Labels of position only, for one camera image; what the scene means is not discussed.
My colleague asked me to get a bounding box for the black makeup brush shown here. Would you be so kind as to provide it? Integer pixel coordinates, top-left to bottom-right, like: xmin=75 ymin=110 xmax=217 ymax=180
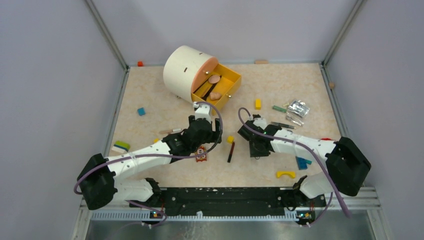
xmin=201 ymin=83 xmax=217 ymax=101

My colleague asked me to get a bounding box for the beige makeup sponge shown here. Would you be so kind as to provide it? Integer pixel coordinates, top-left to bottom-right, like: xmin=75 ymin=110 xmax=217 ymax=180
xmin=209 ymin=92 xmax=223 ymax=101

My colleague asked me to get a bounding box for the nude concealer tube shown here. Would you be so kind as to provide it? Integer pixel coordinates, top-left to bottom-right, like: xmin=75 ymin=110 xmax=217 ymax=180
xmin=159 ymin=128 xmax=182 ymax=135

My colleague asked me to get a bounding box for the thin black stick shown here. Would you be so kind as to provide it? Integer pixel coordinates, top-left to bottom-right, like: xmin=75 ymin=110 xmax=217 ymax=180
xmin=192 ymin=79 xmax=209 ymax=94

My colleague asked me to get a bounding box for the pink round powder puff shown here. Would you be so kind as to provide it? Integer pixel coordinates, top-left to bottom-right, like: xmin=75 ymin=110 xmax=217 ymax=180
xmin=207 ymin=75 xmax=221 ymax=84

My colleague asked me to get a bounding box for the cream round drawer organizer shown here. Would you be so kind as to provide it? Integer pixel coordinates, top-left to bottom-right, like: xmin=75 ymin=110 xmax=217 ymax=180
xmin=162 ymin=45 xmax=242 ymax=111

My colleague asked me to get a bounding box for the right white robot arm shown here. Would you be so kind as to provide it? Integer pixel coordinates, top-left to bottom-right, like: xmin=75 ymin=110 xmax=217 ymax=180
xmin=237 ymin=107 xmax=372 ymax=218

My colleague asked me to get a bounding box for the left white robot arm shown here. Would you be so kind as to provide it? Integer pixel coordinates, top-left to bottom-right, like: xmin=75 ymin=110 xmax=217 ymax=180
xmin=73 ymin=101 xmax=223 ymax=210

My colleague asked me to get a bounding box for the small yellow cube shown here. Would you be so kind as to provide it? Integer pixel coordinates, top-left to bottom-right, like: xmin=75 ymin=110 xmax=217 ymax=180
xmin=227 ymin=135 xmax=235 ymax=144

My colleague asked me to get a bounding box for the red owl number toy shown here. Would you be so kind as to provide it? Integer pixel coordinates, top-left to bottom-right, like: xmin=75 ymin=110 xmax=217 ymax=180
xmin=195 ymin=146 xmax=207 ymax=162

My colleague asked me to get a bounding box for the dark red lip gloss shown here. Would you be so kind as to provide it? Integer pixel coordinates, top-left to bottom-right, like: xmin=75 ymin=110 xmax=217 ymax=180
xmin=227 ymin=141 xmax=235 ymax=163

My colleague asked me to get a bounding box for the yellow rectangular block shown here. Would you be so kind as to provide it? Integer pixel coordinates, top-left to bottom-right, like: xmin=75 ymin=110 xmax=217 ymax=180
xmin=254 ymin=98 xmax=262 ymax=110

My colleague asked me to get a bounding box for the yellow arch block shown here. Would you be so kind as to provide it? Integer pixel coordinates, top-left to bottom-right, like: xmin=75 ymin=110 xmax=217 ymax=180
xmin=276 ymin=171 xmax=296 ymax=179

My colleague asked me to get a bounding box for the clear plastic wrapper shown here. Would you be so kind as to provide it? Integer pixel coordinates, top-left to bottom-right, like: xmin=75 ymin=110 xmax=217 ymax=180
xmin=286 ymin=99 xmax=310 ymax=127

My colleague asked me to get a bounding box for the blue lego brick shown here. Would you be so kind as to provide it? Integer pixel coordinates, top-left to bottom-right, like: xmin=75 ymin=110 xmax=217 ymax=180
xmin=295 ymin=156 xmax=309 ymax=170

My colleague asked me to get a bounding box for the small blue block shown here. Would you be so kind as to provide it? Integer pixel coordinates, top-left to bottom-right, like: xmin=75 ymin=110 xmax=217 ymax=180
xmin=137 ymin=107 xmax=146 ymax=116

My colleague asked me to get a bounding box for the green white blue lego stack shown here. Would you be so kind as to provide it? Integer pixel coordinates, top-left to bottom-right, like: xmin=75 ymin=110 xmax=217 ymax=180
xmin=110 ymin=140 xmax=131 ymax=154

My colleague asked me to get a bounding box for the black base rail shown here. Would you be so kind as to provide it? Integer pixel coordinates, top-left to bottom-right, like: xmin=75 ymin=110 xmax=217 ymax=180
xmin=142 ymin=187 xmax=327 ymax=217

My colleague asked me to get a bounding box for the wooden peg at wall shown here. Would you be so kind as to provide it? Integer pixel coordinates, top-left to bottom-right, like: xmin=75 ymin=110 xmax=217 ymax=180
xmin=254 ymin=59 xmax=269 ymax=65

